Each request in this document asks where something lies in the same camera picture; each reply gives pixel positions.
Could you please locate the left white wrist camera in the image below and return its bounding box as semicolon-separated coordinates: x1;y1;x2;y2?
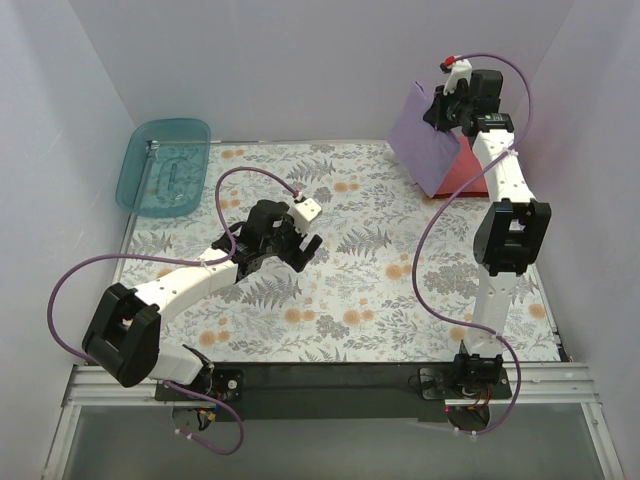
288;197;322;235

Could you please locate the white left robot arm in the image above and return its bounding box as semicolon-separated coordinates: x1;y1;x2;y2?
82;198;322;400

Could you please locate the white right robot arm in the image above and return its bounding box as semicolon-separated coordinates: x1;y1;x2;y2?
424;61;551;358

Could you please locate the floral patterned table mat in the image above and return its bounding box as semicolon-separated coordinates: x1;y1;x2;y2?
99;141;561;364

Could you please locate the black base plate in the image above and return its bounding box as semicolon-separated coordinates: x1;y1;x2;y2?
155;360;516;422

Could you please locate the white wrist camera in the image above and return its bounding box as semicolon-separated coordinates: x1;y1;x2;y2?
288;197;322;235
440;56;472;96

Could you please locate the folded red t shirt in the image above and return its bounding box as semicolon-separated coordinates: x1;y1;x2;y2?
434;136;489;199

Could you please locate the aluminium frame rail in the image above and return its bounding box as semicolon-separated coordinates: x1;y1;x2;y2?
63;362;599;406

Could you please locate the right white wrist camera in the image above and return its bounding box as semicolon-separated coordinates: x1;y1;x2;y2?
440;56;472;96

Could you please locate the teal plastic bin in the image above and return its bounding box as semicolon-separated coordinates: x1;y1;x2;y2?
115;118;211;218

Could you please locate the purple t shirt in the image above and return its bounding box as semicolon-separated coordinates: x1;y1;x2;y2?
387;82;461;198

